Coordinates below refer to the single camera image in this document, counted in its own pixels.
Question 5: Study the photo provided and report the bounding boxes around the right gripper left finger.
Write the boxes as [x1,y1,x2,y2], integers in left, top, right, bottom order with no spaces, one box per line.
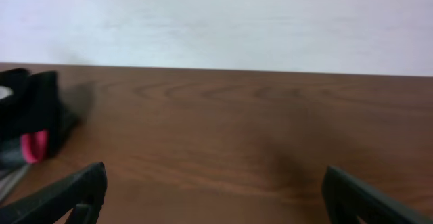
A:
[1,162,108,224]

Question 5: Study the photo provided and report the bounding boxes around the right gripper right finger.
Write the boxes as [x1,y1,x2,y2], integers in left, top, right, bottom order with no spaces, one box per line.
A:
[321,166,432,224]

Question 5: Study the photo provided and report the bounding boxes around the black shorts red waistband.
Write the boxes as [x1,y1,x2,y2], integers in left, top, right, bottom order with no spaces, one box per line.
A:
[1,130,49,170]

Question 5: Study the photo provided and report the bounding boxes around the black t-shirt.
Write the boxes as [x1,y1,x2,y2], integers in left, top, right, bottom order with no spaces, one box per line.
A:
[1,68,78,158]

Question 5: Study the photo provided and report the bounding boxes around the grey folded shorts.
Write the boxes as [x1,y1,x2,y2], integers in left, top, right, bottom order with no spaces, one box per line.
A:
[0,165,31,203]

